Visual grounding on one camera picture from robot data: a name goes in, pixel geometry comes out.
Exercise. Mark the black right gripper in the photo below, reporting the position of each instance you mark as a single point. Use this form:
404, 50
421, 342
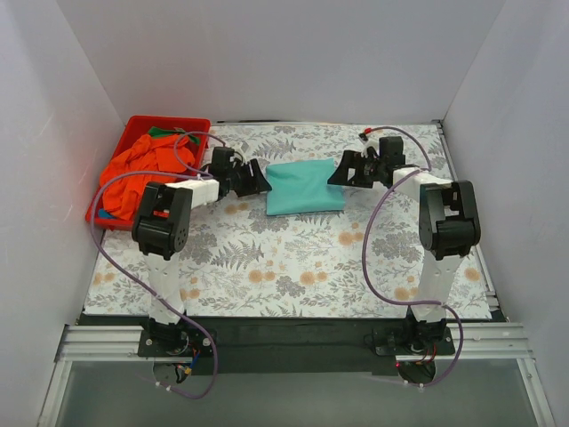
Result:
358, 165

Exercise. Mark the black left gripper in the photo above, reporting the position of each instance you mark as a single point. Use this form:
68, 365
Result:
247, 178

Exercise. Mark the teal t shirt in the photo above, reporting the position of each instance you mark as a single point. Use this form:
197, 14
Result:
301, 188

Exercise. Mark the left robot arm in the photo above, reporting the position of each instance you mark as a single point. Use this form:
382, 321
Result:
161, 224

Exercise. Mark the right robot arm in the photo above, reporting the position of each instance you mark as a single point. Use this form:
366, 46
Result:
448, 223

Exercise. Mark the floral tablecloth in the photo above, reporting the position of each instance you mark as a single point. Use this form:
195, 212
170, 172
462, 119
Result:
240, 262

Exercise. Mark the orange t shirt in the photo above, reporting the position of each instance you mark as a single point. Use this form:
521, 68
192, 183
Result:
142, 163

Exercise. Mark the green t shirt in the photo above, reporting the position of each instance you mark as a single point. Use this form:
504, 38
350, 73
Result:
167, 137

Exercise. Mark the red plastic bin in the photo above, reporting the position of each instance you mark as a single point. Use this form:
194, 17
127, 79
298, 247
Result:
135, 127

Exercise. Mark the blue t shirt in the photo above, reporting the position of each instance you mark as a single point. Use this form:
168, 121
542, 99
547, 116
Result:
104, 215

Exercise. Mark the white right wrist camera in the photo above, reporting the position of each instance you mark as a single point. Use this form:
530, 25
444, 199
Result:
366, 138

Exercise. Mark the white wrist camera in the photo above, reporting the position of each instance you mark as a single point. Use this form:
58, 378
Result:
366, 138
239, 150

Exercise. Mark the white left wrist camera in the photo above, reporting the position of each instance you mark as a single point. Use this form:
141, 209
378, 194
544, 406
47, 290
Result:
239, 150

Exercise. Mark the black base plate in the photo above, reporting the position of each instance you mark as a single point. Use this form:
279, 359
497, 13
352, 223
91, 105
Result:
307, 345

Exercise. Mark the aluminium frame rail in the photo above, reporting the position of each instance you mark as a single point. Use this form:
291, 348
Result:
99, 380

